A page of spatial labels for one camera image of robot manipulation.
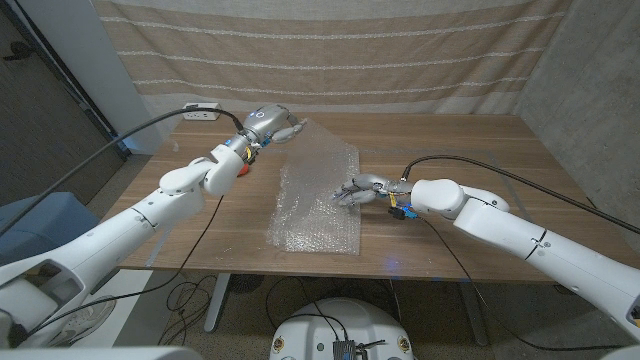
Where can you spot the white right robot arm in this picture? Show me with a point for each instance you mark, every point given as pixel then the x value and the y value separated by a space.
pixel 525 235

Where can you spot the small blue wall object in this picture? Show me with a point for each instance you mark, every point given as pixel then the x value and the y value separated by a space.
pixel 129 144

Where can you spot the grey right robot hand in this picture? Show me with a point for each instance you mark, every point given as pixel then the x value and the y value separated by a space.
pixel 370 182

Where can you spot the white power strip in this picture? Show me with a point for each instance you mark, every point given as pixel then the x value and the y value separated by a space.
pixel 205 115

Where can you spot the small black torso box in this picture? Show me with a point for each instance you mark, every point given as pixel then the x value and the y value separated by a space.
pixel 344 351

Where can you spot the black round floor grille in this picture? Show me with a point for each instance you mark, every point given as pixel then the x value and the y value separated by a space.
pixel 246 283

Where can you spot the grey white sneaker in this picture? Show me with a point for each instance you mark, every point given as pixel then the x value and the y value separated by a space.
pixel 87 320

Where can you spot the blue upholstered chair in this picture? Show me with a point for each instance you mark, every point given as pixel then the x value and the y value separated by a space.
pixel 45 220

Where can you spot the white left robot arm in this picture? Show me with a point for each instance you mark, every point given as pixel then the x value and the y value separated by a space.
pixel 125 230

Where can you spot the white robot torso base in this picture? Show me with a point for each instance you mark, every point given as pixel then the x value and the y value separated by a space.
pixel 345 320

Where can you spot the clear bubble wrap sheet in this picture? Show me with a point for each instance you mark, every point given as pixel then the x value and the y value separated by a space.
pixel 315 200

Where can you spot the dark door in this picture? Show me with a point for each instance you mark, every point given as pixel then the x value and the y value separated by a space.
pixel 45 130

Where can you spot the beige striped fabric backdrop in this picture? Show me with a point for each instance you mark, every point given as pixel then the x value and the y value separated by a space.
pixel 325 55

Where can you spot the grey metal table leg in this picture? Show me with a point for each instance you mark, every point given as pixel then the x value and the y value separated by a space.
pixel 472 312
pixel 217 300

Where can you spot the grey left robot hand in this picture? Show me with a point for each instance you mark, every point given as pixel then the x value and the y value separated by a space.
pixel 265 120

